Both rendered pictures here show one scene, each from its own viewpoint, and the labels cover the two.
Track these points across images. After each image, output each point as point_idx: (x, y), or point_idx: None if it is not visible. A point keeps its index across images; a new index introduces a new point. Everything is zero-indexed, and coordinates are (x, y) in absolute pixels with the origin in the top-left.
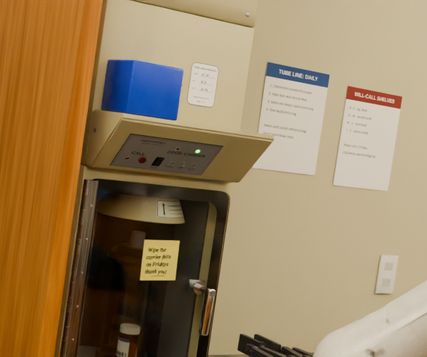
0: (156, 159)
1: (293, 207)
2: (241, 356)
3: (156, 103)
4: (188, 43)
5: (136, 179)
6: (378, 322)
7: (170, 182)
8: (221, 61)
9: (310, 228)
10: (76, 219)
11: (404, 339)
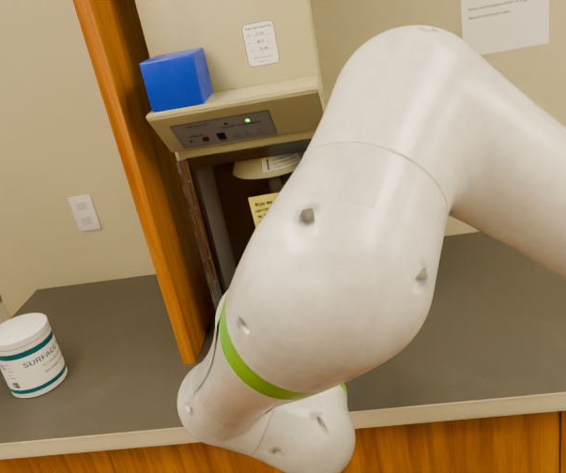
0: (217, 135)
1: (527, 83)
2: (481, 234)
3: (176, 94)
4: (229, 9)
5: (224, 148)
6: (192, 376)
7: (259, 143)
8: (272, 13)
9: (555, 99)
10: None
11: (198, 405)
